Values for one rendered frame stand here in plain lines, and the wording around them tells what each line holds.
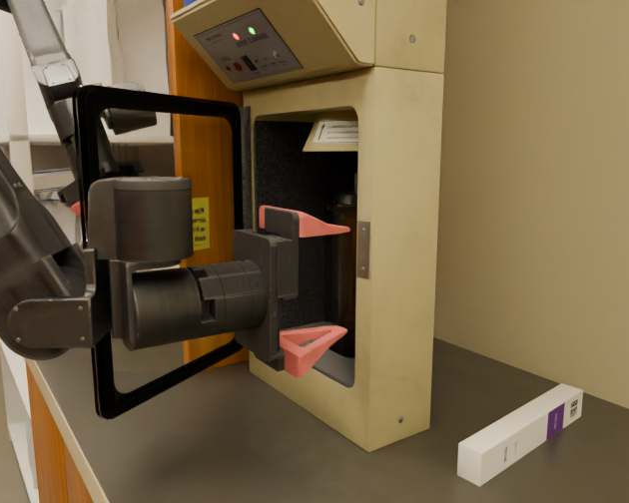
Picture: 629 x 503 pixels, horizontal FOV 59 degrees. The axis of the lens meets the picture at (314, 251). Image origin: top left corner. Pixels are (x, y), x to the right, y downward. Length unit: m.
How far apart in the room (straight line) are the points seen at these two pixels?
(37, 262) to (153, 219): 0.08
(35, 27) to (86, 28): 0.83
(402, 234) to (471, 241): 0.44
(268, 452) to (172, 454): 0.12
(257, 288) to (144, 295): 0.09
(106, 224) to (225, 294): 0.10
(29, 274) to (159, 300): 0.09
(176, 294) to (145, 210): 0.07
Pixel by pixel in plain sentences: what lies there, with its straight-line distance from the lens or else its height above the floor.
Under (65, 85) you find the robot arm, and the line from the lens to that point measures 0.84.
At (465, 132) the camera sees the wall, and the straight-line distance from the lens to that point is 1.12.
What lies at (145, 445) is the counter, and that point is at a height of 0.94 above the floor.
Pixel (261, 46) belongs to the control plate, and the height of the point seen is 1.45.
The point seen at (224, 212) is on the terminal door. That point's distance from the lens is 0.86.
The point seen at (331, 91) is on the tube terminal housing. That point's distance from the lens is 0.72.
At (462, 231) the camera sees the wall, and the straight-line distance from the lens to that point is 1.13.
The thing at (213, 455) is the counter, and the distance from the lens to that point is 0.75.
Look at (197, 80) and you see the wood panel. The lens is 0.94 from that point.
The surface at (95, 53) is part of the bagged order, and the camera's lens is 1.84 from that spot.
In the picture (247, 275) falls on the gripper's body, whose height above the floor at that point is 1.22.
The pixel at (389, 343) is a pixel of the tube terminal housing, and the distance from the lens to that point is 0.71.
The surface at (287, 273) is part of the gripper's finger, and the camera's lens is 0.44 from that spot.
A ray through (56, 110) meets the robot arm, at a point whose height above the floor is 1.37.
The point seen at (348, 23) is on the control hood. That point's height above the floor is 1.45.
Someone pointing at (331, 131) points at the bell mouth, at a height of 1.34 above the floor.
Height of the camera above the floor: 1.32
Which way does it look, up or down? 10 degrees down
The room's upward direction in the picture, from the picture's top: straight up
